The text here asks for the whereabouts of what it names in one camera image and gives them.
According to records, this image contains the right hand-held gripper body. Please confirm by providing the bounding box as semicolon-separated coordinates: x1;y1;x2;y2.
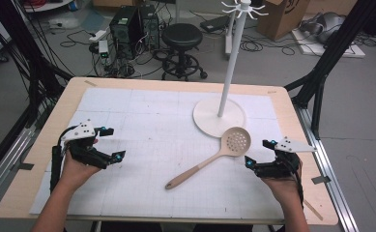
255;136;318;179

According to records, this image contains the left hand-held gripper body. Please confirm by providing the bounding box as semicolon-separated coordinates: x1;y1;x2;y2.
61;119;112;170

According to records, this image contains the beige slotted spoon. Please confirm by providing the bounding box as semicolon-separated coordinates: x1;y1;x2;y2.
164;126;251;190

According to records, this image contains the white hook rack stand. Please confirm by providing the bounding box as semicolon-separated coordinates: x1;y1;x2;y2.
192;0;270;139

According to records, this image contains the person's left hand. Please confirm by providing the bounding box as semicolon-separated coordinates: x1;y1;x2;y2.
59;137;103;191

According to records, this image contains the person's right hand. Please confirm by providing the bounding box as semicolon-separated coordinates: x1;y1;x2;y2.
260;159;304;205

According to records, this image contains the grey tape strip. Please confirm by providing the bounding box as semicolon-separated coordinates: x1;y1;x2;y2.
310;175;333;186

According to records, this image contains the white grid mat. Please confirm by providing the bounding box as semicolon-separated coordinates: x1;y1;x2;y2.
29;87;287;221

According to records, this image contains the thin wooden stick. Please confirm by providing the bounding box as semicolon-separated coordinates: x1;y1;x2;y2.
303;198;325;222

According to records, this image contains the white power adapter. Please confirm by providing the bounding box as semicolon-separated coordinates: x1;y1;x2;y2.
97;40;110;59

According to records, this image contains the white power strip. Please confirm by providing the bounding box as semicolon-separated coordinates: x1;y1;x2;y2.
88;29;108;44

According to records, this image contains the large black computer tower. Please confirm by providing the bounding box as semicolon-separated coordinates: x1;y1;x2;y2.
108;5;142;61

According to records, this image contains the white floor board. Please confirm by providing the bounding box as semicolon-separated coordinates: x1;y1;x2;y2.
291;28;366;59

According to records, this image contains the slim black computer tower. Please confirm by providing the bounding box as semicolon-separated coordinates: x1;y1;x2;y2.
138;4;161;51

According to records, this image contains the black round stool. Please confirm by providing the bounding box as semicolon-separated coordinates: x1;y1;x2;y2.
160;22;209;82

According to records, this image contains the brown cardboard box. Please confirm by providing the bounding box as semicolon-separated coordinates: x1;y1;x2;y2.
256;0;309;42

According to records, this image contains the black laptop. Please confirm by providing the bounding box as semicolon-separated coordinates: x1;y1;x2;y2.
199;14;232;34

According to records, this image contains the grey device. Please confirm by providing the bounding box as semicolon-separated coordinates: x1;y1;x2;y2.
299;12;347;44

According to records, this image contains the white round table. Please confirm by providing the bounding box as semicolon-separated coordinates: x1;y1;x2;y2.
22;0;74;14

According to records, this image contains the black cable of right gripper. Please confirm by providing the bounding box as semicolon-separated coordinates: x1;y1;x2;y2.
292;159;306;209

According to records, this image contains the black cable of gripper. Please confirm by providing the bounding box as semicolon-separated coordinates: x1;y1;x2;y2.
292;159;306;209
49;125;79;194

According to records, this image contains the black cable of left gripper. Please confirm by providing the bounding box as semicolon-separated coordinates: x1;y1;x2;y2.
49;125;79;194

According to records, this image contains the aluminium rail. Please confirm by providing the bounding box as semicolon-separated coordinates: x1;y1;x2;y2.
293;103;361;232
0;125;38;211

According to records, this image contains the coiled black floor cable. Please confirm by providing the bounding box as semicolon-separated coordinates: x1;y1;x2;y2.
239;34;265;53

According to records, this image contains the black metal frame stand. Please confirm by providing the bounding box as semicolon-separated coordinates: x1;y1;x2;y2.
283;0;376;140
0;0;74;187

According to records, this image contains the white upright post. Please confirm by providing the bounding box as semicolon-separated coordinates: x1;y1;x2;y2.
223;11;237;56

